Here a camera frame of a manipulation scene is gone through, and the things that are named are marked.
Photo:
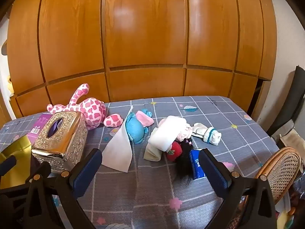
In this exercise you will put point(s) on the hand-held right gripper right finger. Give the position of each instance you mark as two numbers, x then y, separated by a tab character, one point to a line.
214	174

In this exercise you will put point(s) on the pink spotted plush toy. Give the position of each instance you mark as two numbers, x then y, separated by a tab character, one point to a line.
93	109

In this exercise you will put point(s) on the purple cardboard box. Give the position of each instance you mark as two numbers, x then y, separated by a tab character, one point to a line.
38	126

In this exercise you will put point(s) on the cream cloth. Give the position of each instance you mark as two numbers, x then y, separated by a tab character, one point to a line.
152	153

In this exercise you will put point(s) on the black hair wig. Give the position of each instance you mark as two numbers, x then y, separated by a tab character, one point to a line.
184	164

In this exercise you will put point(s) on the white teal-striped sock pair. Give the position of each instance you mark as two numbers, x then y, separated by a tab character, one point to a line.
209	134

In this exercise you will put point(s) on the black chair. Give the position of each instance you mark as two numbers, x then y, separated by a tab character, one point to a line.
293	100

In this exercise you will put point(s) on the blue tissue packet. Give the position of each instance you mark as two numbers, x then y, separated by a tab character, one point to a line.
196	165

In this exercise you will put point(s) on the white paper tissue sheet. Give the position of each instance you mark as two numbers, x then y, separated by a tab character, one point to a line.
118	148

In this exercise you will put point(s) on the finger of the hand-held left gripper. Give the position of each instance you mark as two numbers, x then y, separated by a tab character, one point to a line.
7	165
10	207

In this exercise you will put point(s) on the pink towel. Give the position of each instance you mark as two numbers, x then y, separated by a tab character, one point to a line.
184	132

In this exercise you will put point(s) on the wooden wardrobe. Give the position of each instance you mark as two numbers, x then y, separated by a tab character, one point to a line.
143	40

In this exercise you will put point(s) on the red fuzzy sock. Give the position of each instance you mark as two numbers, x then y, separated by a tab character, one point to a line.
174	151

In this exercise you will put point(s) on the blue plush toy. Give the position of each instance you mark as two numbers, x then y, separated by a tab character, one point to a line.
135	128

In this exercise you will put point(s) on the grey printed bed sheet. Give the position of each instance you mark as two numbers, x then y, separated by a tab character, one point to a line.
154	195

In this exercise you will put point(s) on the beige paper bag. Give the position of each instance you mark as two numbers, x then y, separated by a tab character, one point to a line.
292	136

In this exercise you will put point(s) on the white towel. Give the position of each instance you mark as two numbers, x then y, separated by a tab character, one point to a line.
164	133

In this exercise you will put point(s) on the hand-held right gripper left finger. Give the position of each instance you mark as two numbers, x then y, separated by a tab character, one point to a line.
87	171

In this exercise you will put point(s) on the rattan chair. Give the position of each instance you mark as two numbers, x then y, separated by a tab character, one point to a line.
283	171

